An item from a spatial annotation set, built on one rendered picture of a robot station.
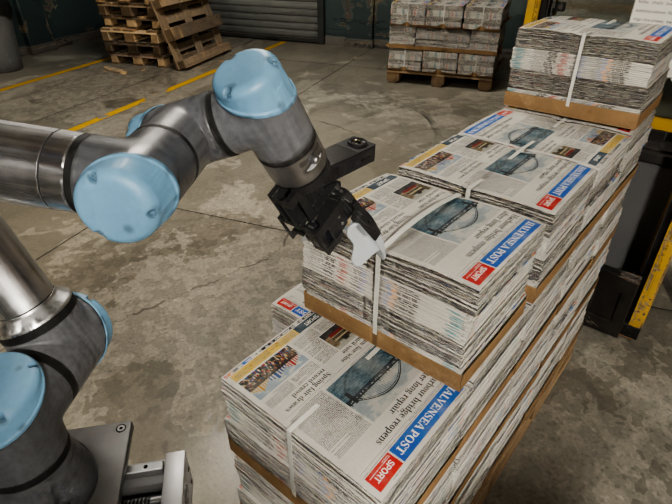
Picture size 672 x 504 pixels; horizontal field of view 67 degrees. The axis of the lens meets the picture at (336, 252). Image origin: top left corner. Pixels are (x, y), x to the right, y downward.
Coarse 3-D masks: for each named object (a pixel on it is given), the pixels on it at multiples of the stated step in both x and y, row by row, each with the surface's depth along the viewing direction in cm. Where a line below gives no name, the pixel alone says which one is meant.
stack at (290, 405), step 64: (576, 256) 138; (320, 320) 107; (256, 384) 93; (320, 384) 93; (384, 384) 93; (512, 384) 127; (256, 448) 96; (320, 448) 82; (384, 448) 82; (448, 448) 97; (512, 448) 174
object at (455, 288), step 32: (448, 224) 96; (480, 224) 95; (512, 224) 96; (544, 224) 96; (416, 256) 86; (448, 256) 86; (480, 256) 86; (512, 256) 86; (416, 288) 87; (448, 288) 82; (480, 288) 79; (512, 288) 96; (416, 320) 90; (448, 320) 85; (480, 320) 87; (448, 352) 88; (480, 352) 93
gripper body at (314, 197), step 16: (320, 176) 61; (272, 192) 63; (288, 192) 65; (304, 192) 62; (320, 192) 65; (336, 192) 67; (288, 208) 62; (304, 208) 64; (320, 208) 67; (336, 208) 66; (304, 224) 66; (320, 224) 65; (336, 224) 68; (320, 240) 66; (336, 240) 69
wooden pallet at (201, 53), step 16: (160, 0) 585; (176, 0) 611; (192, 0) 659; (160, 16) 597; (176, 16) 627; (192, 16) 657; (208, 16) 668; (176, 32) 606; (192, 32) 634; (208, 32) 686; (176, 48) 618; (208, 48) 682; (224, 48) 696; (176, 64) 618; (192, 64) 628
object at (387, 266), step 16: (448, 192) 107; (448, 208) 101; (400, 224) 96; (416, 224) 96; (432, 224) 96; (384, 240) 91; (400, 240) 91; (416, 240) 91; (368, 272) 93; (384, 272) 90; (368, 288) 95; (384, 288) 92; (368, 304) 96; (384, 304) 93; (368, 320) 98; (384, 320) 95
